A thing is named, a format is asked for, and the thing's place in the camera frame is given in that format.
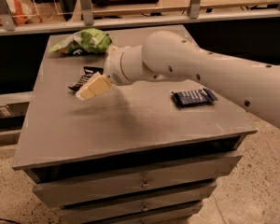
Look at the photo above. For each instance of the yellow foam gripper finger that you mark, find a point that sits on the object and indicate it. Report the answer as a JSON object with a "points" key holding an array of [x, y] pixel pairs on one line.
{"points": [[96, 85]]}

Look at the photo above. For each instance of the black rxbar chocolate bar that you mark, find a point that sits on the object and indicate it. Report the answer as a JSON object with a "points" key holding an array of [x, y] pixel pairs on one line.
{"points": [[88, 73]]}

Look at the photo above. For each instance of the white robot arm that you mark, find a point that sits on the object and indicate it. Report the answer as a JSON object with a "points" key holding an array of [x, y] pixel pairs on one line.
{"points": [[167, 56]]}

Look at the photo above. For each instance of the blue rxbar snack bar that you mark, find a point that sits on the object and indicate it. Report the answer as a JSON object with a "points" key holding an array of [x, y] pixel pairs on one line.
{"points": [[193, 98]]}

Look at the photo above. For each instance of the green chip bag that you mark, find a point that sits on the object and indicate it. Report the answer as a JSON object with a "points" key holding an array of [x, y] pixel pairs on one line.
{"points": [[84, 42]]}

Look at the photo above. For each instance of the grey drawer cabinet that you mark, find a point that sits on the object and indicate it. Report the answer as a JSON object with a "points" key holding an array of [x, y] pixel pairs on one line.
{"points": [[123, 128]]}

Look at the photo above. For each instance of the orange white bag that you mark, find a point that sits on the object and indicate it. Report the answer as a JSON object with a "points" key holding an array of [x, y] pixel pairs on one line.
{"points": [[22, 13]]}

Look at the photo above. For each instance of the top grey drawer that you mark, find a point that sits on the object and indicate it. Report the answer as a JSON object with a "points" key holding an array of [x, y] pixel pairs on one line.
{"points": [[88, 188]]}

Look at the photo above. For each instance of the grey drawer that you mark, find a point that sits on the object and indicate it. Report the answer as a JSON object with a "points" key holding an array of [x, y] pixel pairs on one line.
{"points": [[140, 203], [155, 215], [88, 188]]}

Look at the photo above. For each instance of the middle grey drawer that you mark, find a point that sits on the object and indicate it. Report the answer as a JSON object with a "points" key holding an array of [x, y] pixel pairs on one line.
{"points": [[140, 203]]}

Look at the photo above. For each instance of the bottom grey drawer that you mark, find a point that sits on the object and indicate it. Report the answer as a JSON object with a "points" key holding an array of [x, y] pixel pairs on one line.
{"points": [[155, 215]]}

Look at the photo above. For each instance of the long grey shelf rail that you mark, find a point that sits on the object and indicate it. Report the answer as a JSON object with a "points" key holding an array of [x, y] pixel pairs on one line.
{"points": [[143, 21]]}

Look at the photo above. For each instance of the middle metal bracket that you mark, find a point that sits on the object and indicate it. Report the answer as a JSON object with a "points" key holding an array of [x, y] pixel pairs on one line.
{"points": [[86, 9]]}

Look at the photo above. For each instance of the metal bracket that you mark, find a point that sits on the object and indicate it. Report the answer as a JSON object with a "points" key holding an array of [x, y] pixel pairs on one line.
{"points": [[7, 20], [86, 9], [194, 9]]}

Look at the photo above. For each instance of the right metal bracket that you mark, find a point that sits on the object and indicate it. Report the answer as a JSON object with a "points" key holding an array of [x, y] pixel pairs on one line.
{"points": [[194, 9]]}

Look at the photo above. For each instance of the left metal bracket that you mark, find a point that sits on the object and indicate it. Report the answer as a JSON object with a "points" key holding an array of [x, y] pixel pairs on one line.
{"points": [[7, 20]]}

